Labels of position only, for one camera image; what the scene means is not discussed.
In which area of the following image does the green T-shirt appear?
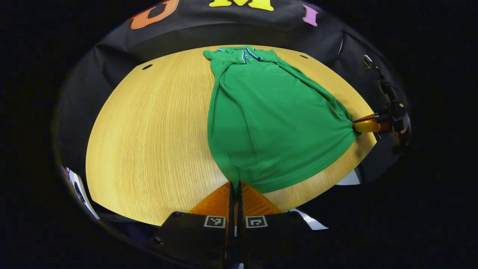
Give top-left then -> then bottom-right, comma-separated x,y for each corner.
204,46 -> 358,194

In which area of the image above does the white side desk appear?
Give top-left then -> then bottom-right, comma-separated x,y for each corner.
62,166 -> 100,220

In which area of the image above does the black backdrop cloth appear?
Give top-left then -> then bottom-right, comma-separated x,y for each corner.
54,0 -> 409,187

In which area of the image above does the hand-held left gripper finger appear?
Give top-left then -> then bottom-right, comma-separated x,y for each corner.
155,182 -> 236,268
238,182 -> 318,268

